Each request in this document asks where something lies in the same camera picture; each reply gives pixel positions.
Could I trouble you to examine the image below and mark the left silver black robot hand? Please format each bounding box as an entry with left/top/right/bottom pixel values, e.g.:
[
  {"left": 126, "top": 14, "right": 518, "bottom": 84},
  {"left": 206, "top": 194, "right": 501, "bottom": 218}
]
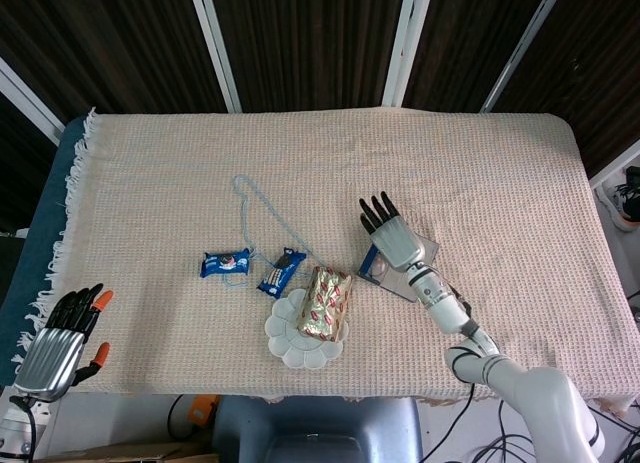
[{"left": 13, "top": 282, "right": 115, "bottom": 403}]

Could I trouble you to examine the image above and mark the gold foil snack package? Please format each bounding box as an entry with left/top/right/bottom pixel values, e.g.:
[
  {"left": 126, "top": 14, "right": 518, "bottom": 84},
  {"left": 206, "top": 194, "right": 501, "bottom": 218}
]
[{"left": 295, "top": 265, "right": 354, "bottom": 344}]

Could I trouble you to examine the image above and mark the white frame post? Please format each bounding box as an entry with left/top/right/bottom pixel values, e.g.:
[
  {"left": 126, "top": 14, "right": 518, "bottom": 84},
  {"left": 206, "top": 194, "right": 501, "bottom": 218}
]
[
  {"left": 187, "top": 0, "right": 243, "bottom": 113},
  {"left": 0, "top": 57, "right": 66, "bottom": 145},
  {"left": 381, "top": 0, "right": 435, "bottom": 108},
  {"left": 480, "top": 0, "right": 569, "bottom": 114}
]

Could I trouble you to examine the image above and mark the blue cookie packet with biscuit row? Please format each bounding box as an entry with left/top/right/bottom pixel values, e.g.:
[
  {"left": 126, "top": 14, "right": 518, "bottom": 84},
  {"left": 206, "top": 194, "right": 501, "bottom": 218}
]
[{"left": 256, "top": 247, "right": 307, "bottom": 300}]

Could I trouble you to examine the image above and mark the beige waffle-weave fringed blanket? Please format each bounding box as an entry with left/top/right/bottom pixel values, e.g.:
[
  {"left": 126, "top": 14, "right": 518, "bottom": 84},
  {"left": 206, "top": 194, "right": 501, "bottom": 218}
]
[{"left": 10, "top": 107, "right": 640, "bottom": 417}]

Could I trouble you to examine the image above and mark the white black orange sneaker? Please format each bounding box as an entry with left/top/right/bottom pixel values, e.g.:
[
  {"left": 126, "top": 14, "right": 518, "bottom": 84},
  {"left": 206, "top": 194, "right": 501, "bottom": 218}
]
[{"left": 597, "top": 166, "right": 640, "bottom": 233}]

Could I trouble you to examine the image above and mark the blue glasses case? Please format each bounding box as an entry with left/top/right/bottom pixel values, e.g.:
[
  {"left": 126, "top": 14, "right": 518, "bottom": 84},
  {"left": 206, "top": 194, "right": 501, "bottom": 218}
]
[{"left": 357, "top": 232, "right": 441, "bottom": 303}]

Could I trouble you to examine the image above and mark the black floor cable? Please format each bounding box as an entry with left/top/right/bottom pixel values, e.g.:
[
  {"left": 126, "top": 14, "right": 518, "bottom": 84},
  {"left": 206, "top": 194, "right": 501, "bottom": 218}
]
[{"left": 459, "top": 400, "right": 546, "bottom": 463}]

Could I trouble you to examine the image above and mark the black looped cable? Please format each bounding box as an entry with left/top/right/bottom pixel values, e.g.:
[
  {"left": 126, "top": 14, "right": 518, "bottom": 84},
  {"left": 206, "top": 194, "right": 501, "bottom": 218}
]
[{"left": 166, "top": 395, "right": 199, "bottom": 440}]

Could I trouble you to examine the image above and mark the orange device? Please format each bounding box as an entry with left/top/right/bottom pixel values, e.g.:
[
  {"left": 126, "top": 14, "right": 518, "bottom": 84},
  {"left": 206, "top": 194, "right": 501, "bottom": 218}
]
[{"left": 191, "top": 395, "right": 220, "bottom": 428}]

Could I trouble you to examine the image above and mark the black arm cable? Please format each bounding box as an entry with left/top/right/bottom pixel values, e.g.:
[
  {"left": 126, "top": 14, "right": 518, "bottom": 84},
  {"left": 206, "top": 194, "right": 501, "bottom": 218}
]
[{"left": 423, "top": 382, "right": 476, "bottom": 463}]

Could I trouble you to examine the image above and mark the blue-grey robot torso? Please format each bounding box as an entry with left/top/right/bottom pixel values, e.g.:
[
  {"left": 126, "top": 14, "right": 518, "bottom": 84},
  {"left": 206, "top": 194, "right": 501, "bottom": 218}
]
[{"left": 212, "top": 396, "right": 424, "bottom": 463}]

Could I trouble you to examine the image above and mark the blue Oreo cookie packet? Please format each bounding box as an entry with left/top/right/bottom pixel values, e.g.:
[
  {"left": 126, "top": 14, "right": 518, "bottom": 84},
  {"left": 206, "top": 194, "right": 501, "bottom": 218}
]
[{"left": 200, "top": 249, "right": 253, "bottom": 279}]

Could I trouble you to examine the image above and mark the teal padded table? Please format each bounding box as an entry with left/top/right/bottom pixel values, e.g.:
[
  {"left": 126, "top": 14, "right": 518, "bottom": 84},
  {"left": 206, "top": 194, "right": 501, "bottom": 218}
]
[{"left": 0, "top": 115, "right": 96, "bottom": 387}]

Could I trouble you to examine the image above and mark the light blue cord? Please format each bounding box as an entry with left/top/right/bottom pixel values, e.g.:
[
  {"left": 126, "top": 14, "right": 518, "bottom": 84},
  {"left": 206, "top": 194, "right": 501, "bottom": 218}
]
[{"left": 231, "top": 174, "right": 331, "bottom": 289}]

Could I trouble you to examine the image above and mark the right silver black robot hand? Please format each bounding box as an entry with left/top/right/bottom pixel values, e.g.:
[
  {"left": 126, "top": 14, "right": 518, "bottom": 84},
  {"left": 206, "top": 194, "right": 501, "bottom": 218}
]
[{"left": 358, "top": 191, "right": 426, "bottom": 272}]

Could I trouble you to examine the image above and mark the white flower-shaped palette tray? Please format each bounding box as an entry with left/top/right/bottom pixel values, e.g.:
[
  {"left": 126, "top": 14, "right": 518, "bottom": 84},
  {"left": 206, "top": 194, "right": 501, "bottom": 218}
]
[{"left": 263, "top": 287, "right": 350, "bottom": 371}]

